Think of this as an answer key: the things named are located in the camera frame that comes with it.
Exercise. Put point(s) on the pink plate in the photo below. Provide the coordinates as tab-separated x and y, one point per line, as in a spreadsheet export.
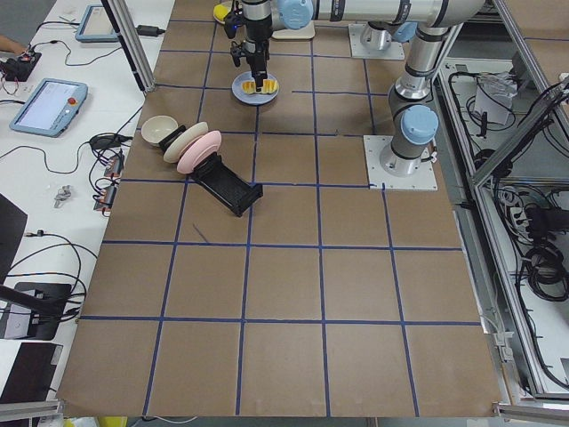
199	151

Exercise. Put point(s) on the black power adapter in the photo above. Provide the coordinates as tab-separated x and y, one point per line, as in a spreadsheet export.
146	30

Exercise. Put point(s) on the yellow croissant bread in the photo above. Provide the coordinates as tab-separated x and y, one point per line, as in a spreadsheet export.
267	87

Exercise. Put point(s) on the yellow lemon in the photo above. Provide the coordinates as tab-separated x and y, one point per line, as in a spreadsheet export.
220	11

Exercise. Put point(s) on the blue teach pendant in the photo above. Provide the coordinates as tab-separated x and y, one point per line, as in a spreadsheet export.
51	108
95	26

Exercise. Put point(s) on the near blue teach pendant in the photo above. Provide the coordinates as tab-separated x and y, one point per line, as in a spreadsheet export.
51	108

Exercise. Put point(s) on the black dish rack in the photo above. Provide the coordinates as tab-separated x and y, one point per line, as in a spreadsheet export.
221	182

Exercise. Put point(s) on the cream bowl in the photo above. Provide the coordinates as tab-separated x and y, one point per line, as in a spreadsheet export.
156	128

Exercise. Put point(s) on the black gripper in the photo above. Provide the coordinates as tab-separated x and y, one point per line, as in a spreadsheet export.
257	35

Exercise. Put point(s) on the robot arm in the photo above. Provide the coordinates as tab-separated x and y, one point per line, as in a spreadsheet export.
416	124
261	19

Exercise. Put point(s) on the black monitor stand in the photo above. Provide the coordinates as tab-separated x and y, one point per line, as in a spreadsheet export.
33	310

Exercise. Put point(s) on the white rectangular tray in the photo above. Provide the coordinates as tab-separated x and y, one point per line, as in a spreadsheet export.
305	33

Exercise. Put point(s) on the far blue teach pendant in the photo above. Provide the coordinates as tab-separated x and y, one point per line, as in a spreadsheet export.
95	26

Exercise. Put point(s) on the metal clamp piece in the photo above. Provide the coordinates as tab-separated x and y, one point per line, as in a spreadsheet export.
63	194

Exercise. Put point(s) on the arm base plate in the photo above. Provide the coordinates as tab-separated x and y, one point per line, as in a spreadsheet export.
367	42
385	170

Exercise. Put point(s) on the aluminium frame post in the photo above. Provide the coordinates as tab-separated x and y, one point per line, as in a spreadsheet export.
122	23

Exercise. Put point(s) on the cream plate in rack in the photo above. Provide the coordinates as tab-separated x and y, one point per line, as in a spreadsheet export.
180	143

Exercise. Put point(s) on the light blue plate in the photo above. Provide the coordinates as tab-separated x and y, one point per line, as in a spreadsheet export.
255	100

